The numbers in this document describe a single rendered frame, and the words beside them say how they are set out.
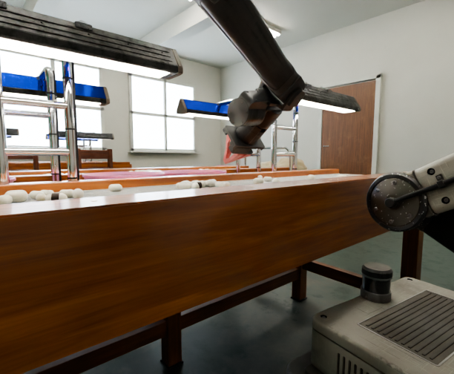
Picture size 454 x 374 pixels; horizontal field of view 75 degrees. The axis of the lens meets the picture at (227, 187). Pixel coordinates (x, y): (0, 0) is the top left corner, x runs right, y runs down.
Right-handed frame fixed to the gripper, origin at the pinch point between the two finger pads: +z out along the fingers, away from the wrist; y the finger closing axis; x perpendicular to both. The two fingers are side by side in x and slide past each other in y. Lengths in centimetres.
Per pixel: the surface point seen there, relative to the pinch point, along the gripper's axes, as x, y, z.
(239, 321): 36, -48, 84
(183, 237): 22.3, 26.6, -8.3
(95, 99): -58, 13, 35
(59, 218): 18.3, 43.5, -11.1
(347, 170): -105, -436, 152
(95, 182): -8.6, 26.7, 20.7
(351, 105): -24, -80, -11
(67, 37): -24.5, 35.1, -8.2
